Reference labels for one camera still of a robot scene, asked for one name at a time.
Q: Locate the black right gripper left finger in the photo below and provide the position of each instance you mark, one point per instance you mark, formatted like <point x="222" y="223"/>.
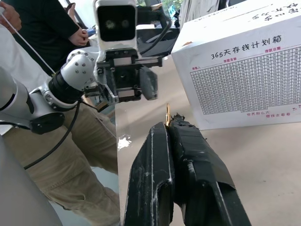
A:
<point x="150" y="179"/>

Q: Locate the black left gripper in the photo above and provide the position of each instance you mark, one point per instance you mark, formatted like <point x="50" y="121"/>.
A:
<point x="124" y="77"/>

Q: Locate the silver robot torso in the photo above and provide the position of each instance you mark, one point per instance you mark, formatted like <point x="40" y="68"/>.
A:
<point x="18" y="188"/>

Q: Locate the person in black shirt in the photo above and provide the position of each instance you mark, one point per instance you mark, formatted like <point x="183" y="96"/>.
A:
<point x="44" y="28"/>

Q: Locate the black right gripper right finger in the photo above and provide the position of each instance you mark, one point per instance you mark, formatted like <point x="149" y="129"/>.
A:
<point x="202" y="179"/>

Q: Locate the person in khaki trousers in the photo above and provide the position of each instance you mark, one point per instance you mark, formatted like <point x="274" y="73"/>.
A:
<point x="70" y="169"/>

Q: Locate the bare hand of white-shirted person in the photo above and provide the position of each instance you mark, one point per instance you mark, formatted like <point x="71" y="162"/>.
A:
<point x="10" y="18"/>

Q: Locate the person in grey clothes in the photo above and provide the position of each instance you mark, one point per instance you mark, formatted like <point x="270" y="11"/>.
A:
<point x="197" y="10"/>

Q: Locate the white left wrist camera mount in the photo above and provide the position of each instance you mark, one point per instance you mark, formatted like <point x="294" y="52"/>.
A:
<point x="117" y="46"/>

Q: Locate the gold coin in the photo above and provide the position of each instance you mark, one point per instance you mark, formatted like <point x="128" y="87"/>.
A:
<point x="167" y="115"/>

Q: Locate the white printed savings box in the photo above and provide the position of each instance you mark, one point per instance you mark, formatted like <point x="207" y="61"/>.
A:
<point x="235" y="47"/>

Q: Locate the bare hand of black-shirted person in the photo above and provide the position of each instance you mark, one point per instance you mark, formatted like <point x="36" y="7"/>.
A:
<point x="81" y="37"/>

